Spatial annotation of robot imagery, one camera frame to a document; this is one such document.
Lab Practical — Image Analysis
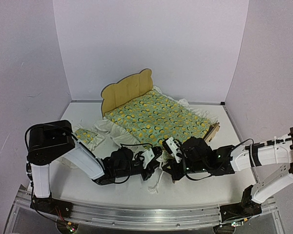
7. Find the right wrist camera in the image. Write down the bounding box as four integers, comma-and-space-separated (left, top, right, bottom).
162, 137, 182, 163

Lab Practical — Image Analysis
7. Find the wooden pet bed frame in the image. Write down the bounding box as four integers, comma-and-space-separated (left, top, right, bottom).
101, 69, 217, 143

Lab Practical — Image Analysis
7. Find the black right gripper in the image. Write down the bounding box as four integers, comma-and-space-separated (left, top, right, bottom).
163, 158, 209, 182

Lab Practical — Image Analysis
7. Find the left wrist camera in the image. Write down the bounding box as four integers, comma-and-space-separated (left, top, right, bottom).
141, 146, 163, 169

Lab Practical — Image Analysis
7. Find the aluminium front rail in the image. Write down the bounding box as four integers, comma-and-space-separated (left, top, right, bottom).
13, 185, 279, 227

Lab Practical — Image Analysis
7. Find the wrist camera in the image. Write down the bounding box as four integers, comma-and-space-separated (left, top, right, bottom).
162, 137, 182, 163
141, 146, 163, 169

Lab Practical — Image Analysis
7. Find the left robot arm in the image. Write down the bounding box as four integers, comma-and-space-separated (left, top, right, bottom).
24, 120, 163, 213

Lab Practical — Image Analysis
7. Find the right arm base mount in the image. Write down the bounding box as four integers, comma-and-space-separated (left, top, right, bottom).
220, 185, 262, 224

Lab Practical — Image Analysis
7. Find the small lemon print pillow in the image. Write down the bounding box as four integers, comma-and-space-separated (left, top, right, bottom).
72, 125, 105, 152

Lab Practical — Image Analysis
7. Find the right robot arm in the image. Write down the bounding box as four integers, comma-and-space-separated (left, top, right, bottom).
163, 127, 293, 216

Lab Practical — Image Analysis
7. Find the lemon print bed cushion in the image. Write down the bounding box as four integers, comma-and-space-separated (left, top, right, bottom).
91, 84, 218, 195

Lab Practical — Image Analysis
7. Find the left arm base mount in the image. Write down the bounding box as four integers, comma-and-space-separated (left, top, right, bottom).
30, 195, 73, 218

